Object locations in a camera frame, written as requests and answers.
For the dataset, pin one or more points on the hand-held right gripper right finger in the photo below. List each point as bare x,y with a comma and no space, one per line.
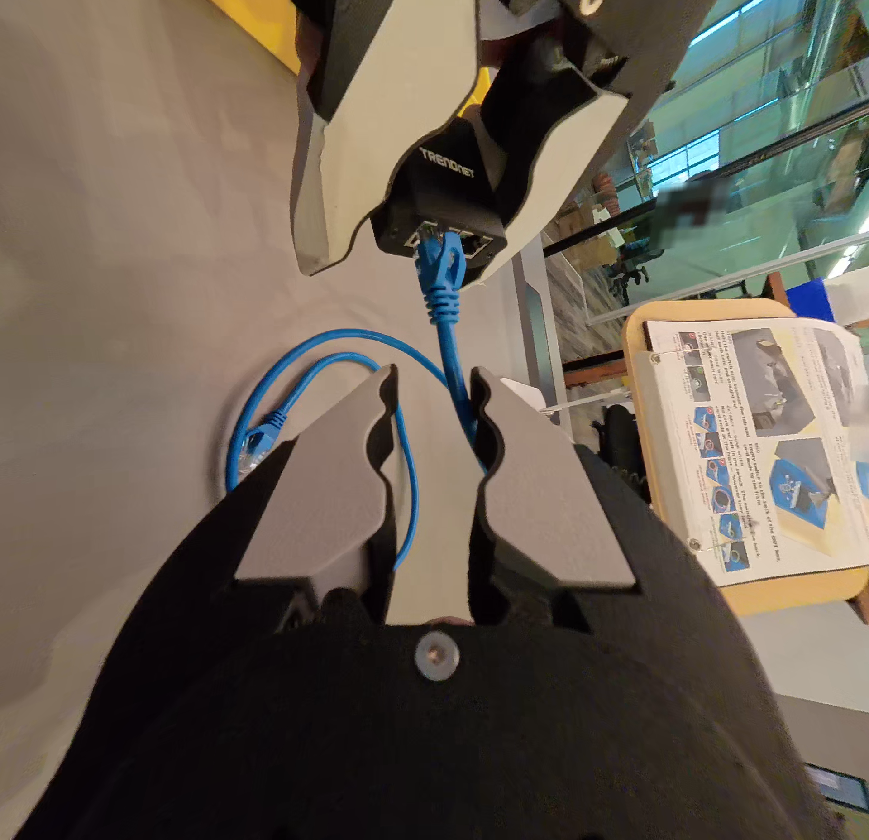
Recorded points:
557,514

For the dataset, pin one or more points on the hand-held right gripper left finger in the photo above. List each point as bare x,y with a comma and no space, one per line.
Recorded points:
319,514

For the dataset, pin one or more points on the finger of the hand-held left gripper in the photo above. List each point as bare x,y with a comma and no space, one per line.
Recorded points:
570,161
380,127

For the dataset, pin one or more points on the small black ethernet switch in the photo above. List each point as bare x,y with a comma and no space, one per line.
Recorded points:
441,188

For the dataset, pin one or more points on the yellow plastic bin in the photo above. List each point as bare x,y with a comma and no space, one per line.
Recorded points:
251,4

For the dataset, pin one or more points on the black metal pole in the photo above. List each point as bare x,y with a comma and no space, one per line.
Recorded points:
597,227

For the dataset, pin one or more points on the printed instruction sheet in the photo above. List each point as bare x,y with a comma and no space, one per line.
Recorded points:
781,446

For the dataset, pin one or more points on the blue panel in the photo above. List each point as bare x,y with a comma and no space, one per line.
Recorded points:
808,296

